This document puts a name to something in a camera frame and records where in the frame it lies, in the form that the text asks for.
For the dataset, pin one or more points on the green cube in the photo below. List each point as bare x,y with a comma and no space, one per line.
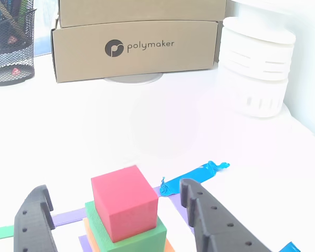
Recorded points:
141,241

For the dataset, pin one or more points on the small red cube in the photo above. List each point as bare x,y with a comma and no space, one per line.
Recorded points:
126,199

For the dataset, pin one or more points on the purple square block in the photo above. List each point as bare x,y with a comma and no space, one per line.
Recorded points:
84,244

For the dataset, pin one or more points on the orange cube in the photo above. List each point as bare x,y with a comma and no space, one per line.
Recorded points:
89,233

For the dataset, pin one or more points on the twisted blue tape strip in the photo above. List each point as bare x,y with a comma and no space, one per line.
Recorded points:
189,178

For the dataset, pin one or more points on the white filament spool stack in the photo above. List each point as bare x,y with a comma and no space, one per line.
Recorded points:
252,78

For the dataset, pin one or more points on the black mesh pen holder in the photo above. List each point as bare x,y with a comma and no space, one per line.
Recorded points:
10,52

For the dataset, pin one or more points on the polymaker cardboard box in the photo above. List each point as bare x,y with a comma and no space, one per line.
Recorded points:
147,60

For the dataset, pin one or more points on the plain cardboard box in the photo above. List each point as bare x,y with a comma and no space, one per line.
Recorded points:
147,13

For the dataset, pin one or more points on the green square frame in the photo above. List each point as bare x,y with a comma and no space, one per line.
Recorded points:
0,233

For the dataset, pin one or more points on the purple square frame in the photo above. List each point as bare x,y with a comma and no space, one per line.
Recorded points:
68,216

